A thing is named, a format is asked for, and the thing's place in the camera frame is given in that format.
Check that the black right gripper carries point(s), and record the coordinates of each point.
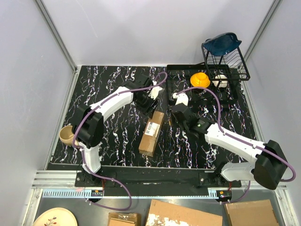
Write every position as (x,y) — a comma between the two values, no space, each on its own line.
(172,116)

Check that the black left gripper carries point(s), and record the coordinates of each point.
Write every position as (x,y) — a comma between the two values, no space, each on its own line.
(149,109)

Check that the brown cardboard express box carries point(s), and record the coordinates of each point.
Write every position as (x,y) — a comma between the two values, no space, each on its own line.
(151,133)

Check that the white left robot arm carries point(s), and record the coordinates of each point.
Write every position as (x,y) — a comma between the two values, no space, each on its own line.
(88,128)

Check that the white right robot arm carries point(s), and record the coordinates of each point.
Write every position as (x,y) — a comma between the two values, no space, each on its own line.
(264,163)

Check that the small cardboard box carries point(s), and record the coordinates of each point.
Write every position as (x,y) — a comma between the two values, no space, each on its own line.
(124,219)

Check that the cardboard box at corner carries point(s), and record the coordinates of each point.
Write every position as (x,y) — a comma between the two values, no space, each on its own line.
(252,213)

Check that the yellow plastic cup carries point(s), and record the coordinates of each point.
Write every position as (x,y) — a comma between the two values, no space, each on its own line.
(200,80)

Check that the white small cup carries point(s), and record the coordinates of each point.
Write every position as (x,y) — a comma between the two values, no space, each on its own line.
(220,81)

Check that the blue bowl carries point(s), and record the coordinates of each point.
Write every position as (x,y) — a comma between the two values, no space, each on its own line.
(223,44)

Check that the beige ceramic mug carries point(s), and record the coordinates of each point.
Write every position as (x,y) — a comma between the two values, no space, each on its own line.
(66,135)

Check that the flat cardboard sheet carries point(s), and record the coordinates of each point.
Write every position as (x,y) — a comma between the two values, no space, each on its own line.
(168,214)

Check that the patterned ceramic plate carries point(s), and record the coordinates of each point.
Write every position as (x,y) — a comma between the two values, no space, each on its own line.
(56,217)

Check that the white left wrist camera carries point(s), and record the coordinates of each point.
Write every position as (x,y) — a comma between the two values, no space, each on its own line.
(154,92)

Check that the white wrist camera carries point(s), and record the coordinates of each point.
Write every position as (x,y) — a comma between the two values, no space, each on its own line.
(154,92)
(181,98)

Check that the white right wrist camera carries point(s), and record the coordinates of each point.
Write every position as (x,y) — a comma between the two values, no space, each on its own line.
(181,98)

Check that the black wire dish rack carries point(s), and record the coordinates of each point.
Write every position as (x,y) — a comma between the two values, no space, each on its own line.
(229,67)

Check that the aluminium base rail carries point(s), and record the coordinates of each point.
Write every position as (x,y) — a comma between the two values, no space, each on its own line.
(139,181)

